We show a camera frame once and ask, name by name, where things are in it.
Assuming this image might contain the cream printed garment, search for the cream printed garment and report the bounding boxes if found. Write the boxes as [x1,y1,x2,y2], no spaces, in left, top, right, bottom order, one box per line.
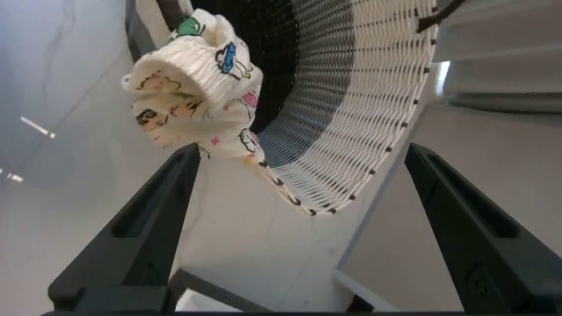
[121,8,270,167]

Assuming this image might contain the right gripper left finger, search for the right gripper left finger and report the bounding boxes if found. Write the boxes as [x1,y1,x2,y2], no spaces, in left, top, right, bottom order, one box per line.
[47,143,202,312]

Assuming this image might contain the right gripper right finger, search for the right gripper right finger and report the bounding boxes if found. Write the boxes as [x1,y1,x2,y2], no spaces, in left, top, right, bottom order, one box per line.
[403,142,562,312]

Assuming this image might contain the white laundry basket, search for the white laundry basket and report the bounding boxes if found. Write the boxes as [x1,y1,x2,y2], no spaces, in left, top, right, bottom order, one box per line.
[125,0,466,217]

